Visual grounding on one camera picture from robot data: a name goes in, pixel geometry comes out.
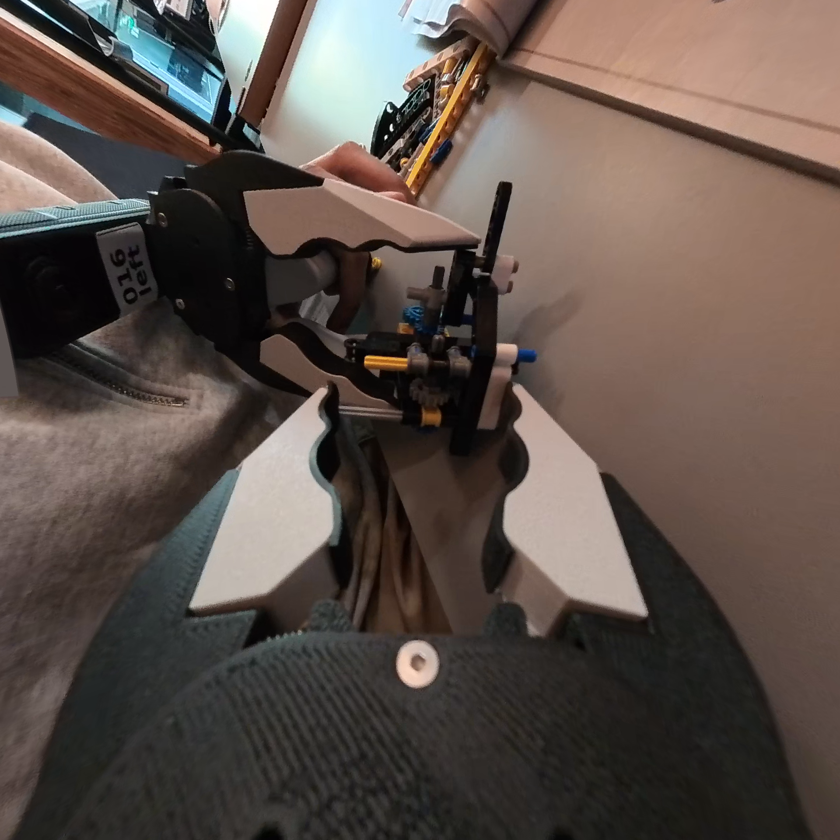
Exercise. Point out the lego technic model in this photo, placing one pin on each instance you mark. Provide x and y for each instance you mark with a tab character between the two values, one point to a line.
476	394

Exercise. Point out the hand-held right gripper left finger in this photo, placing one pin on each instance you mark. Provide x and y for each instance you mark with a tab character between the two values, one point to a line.
262	525

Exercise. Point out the lego instruction booklet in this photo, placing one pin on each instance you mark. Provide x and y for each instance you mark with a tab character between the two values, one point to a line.
656	65

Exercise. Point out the person's left hand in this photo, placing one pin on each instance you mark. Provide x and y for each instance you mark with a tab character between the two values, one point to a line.
367	170

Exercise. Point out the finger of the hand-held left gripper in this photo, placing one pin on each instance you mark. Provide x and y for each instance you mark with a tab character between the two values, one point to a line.
341	210
285	358

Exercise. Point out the pile of loose lego pieces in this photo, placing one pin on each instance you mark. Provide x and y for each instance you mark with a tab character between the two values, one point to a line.
446	118

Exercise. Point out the black framed glass panel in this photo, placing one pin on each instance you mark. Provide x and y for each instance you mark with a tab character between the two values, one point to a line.
184	79

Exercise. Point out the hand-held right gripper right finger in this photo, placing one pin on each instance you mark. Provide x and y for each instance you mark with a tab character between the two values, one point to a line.
571	525

